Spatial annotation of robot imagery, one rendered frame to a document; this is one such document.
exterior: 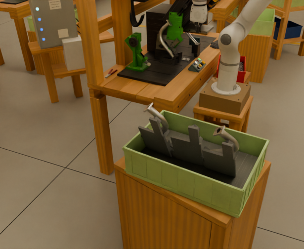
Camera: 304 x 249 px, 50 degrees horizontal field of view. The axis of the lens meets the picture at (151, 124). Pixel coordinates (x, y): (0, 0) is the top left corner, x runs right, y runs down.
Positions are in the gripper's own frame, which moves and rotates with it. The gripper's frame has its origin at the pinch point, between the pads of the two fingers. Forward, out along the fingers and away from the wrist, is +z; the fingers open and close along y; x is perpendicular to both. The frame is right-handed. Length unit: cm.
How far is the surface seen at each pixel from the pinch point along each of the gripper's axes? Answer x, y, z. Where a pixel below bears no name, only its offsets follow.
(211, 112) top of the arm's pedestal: -19, 19, 46
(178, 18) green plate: 39, -31, 7
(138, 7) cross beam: 53, -74, 6
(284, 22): 300, 16, 74
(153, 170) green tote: -89, 14, 42
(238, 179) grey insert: -73, 52, 45
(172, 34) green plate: 36, -34, 19
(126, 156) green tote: -88, -1, 40
